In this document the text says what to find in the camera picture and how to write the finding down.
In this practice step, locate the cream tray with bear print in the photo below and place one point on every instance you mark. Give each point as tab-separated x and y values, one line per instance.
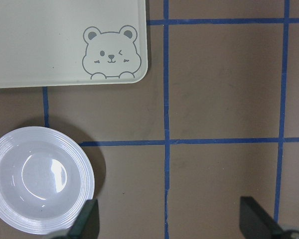
72	42

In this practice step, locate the white round plate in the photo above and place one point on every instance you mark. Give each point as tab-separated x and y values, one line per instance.
45	180

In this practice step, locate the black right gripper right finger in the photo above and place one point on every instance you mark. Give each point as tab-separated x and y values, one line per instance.
255	222

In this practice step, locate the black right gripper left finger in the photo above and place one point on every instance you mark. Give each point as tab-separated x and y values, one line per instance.
87	224

